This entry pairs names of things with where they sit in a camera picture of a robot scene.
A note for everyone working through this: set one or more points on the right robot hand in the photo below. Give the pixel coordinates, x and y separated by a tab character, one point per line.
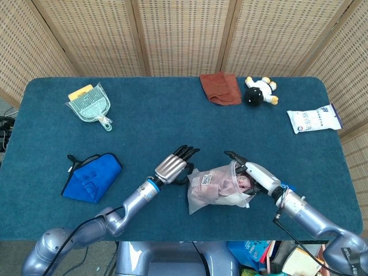
261	176

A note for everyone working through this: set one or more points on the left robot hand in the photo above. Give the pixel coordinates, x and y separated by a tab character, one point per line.
169	168

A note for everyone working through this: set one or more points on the pink cloth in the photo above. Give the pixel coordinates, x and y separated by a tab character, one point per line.
244	182

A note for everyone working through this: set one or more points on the translucent white plastic bag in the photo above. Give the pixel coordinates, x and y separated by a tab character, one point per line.
212	189

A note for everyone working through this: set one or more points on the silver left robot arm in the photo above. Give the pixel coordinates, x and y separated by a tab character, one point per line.
135	201

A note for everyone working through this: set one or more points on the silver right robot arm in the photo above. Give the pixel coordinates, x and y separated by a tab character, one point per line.
310	212

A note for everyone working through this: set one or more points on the teal carpet table cover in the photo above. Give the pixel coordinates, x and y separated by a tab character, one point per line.
172	129

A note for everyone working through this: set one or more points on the red book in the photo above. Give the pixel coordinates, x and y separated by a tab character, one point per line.
266	253

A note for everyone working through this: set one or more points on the white printed packet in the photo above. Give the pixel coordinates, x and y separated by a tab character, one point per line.
313	119

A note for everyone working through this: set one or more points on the black and white plush toy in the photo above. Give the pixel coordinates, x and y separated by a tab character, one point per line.
254	96

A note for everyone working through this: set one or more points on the grey robot torso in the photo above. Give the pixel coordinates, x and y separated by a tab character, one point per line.
161	258

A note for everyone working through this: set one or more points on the white cardboard box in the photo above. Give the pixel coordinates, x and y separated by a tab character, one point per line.
299	261

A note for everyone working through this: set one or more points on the brown folded cloth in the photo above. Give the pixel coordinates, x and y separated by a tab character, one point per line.
221	89

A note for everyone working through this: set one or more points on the green dustpan in plastic wrap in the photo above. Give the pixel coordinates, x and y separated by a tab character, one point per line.
89	106

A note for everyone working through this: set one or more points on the woven wicker folding screen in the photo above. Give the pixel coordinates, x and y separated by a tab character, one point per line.
184	37

